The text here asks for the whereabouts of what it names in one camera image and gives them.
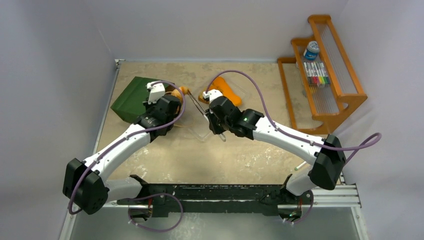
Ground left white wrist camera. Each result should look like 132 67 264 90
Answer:
146 81 166 105

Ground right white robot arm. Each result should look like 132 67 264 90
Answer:
206 96 346 204

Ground metal tongs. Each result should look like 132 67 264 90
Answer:
187 90 227 142

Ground aluminium frame rail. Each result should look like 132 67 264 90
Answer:
59 183 362 209

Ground purple cable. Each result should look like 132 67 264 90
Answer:
204 69 383 167
67 80 187 216

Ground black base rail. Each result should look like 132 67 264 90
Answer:
117 183 313 219

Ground green white marker pen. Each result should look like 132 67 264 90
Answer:
294 161 307 171

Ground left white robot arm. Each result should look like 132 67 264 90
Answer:
62 94 186 215

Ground coloured marker set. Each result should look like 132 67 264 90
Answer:
303 61 331 88

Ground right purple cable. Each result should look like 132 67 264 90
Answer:
204 69 383 167

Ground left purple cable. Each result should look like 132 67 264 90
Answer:
67 80 187 216

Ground clear plastic tray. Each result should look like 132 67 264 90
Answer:
178 76 250 142

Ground orange wooden shelf rack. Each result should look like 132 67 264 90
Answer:
277 14 368 135

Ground fake croissant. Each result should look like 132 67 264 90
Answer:
170 86 190 103

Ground blue white jar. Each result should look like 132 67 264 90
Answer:
303 41 320 61

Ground green paper bag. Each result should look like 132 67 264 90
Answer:
110 76 175 124

